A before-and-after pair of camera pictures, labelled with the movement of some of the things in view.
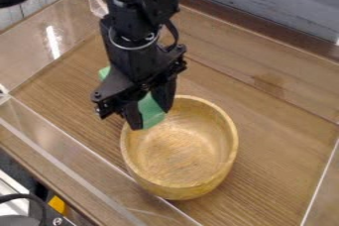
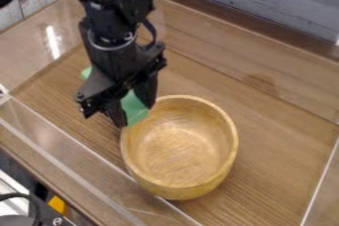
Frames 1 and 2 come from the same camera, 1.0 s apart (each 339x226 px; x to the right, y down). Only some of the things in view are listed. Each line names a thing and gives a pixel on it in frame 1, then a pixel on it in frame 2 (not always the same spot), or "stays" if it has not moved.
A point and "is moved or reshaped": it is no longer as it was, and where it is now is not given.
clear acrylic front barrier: (57, 184) stays
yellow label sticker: (57, 204) stays
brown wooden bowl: (180, 157) stays
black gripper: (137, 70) → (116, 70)
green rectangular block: (149, 108) is moved or reshaped
